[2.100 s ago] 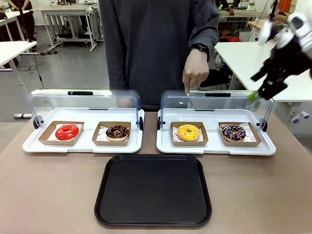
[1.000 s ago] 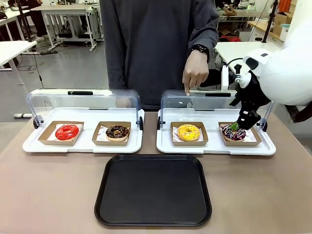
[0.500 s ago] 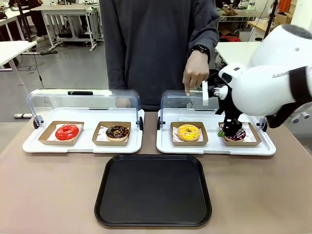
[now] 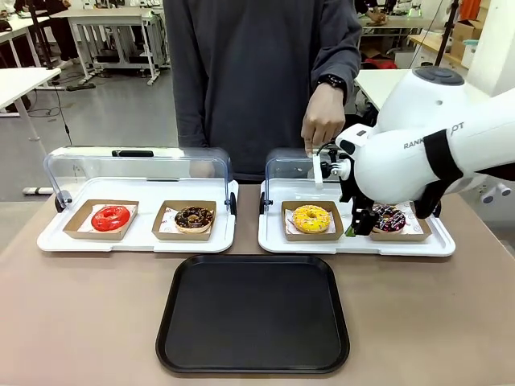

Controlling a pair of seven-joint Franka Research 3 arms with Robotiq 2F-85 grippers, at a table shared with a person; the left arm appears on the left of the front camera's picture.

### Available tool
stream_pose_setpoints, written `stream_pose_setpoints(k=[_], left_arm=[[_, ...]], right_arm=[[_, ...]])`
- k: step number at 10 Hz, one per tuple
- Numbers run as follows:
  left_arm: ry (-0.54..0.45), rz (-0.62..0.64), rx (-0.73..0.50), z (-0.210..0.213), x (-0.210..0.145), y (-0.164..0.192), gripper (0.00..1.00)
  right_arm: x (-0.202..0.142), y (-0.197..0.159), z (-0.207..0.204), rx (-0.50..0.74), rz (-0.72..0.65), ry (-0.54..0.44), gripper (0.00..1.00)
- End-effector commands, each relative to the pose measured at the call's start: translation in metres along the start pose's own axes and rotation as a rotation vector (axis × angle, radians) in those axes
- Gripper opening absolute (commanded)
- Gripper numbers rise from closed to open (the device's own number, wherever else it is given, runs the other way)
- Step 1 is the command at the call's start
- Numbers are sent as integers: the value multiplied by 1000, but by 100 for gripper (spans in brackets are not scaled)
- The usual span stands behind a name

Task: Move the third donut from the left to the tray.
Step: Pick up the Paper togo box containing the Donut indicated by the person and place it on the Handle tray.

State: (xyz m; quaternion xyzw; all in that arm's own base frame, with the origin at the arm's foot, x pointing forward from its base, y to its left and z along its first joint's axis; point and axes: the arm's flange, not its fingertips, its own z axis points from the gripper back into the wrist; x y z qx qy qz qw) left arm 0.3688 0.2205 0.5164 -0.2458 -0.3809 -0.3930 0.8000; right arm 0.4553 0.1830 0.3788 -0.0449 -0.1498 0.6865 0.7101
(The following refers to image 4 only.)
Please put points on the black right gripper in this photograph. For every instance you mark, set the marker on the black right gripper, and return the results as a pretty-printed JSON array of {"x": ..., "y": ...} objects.
[{"x": 356, "y": 203}]

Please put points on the person's left forearm sleeve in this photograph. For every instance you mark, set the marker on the person's left forearm sleeve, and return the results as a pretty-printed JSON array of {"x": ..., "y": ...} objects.
[{"x": 342, "y": 48}]

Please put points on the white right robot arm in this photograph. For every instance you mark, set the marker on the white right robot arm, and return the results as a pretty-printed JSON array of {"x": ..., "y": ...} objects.
[{"x": 402, "y": 169}]

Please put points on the white robot base casters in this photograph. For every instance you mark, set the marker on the white robot base casters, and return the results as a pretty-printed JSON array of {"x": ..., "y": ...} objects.
[{"x": 497, "y": 193}]

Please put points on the brown cardboard donut tray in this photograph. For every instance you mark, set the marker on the brown cardboard donut tray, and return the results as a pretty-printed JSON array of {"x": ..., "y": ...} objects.
[
  {"x": 422, "y": 233},
  {"x": 76, "y": 231},
  {"x": 338, "y": 225},
  {"x": 161, "y": 233}
]

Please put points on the white display tray base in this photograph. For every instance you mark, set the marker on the white display tray base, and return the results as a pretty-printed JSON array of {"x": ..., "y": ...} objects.
[
  {"x": 141, "y": 245},
  {"x": 354, "y": 247}
]

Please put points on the chocolate donut coloured sprinkles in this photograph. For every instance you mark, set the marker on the chocolate donut coloured sprinkles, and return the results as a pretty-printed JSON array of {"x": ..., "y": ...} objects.
[{"x": 392, "y": 221}]

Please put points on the yellow sprinkled donut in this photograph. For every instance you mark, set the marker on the yellow sprinkled donut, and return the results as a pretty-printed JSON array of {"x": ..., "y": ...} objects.
[{"x": 311, "y": 219}]

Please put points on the black plastic serving tray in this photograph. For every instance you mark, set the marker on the black plastic serving tray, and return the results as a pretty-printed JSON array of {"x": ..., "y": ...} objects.
[{"x": 253, "y": 313}]

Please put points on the chocolate nut donut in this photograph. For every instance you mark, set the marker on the chocolate nut donut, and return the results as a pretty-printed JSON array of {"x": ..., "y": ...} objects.
[{"x": 193, "y": 219}]

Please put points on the red glazed donut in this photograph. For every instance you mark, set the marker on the red glazed donut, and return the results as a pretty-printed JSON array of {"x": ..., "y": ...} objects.
[{"x": 110, "y": 218}]

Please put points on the person's left hand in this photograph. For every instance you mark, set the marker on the person's left hand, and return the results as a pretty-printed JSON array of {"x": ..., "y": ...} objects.
[{"x": 324, "y": 118}]

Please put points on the white printed paper liner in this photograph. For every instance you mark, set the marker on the white printed paper liner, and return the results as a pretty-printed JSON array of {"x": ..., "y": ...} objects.
[
  {"x": 412, "y": 225},
  {"x": 289, "y": 225},
  {"x": 167, "y": 227}
]

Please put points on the white table behind person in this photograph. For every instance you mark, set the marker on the white table behind person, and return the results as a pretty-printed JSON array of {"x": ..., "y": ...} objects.
[{"x": 382, "y": 86}]

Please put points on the black wrist watch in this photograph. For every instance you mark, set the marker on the black wrist watch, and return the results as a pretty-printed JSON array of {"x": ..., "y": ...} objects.
[{"x": 333, "y": 81}]

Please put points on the person's grey sweater torso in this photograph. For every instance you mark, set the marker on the person's grey sweater torso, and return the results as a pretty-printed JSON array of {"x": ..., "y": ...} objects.
[{"x": 249, "y": 88}]

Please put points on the black tripod pole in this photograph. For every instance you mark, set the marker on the black tripod pole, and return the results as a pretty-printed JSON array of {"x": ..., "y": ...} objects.
[{"x": 446, "y": 32}]

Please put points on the cardboard box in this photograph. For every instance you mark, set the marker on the cardboard box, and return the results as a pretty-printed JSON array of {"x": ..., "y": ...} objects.
[{"x": 466, "y": 36}]

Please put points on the black power strip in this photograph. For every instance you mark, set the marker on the black power strip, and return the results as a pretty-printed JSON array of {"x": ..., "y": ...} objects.
[{"x": 80, "y": 86}]

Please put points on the white lab workbench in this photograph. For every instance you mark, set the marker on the white lab workbench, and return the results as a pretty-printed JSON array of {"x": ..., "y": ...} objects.
[{"x": 116, "y": 24}]

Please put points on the white table foot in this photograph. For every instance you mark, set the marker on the white table foot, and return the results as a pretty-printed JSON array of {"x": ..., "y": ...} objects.
[{"x": 38, "y": 190}]

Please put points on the white side table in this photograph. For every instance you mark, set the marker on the white side table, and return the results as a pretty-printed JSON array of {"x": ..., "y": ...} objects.
[{"x": 22, "y": 86}]

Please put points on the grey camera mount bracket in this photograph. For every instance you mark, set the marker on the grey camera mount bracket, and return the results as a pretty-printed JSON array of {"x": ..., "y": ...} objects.
[{"x": 340, "y": 165}]

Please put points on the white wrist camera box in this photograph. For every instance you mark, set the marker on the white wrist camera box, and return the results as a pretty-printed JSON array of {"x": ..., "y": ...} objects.
[{"x": 351, "y": 138}]

